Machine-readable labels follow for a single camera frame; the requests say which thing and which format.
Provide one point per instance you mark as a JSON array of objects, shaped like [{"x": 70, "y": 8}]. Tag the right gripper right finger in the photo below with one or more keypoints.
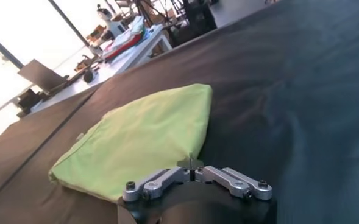
[{"x": 228, "y": 179}]

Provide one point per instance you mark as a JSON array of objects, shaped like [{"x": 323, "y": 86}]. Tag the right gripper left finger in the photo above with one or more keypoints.
[{"x": 161, "y": 182}]

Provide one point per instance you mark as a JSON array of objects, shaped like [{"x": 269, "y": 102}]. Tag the yellow-green t-shirt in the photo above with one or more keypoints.
[{"x": 142, "y": 131}]

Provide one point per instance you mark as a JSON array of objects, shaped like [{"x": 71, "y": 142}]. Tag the stack of folded clothes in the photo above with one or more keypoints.
[{"x": 124, "y": 42}]

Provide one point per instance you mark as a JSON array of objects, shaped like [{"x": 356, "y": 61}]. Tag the wide black table cover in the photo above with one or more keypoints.
[{"x": 289, "y": 91}]

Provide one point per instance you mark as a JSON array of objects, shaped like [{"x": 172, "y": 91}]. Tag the white work table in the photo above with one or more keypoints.
[{"x": 127, "y": 61}]

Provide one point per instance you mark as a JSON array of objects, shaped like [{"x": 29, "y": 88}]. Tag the black round handheld device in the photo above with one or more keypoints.
[{"x": 88, "y": 76}]

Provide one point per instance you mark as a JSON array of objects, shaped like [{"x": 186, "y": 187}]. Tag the narrow black table cover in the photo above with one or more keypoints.
[{"x": 20, "y": 146}]

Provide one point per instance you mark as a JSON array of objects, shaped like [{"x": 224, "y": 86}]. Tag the grey laptop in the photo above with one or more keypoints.
[{"x": 42, "y": 76}]

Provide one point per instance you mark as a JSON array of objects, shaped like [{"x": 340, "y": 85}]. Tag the white humanoid robot left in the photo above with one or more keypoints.
[{"x": 115, "y": 27}]

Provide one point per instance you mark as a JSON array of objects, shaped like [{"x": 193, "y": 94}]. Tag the black office chair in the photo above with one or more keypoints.
[{"x": 200, "y": 15}]

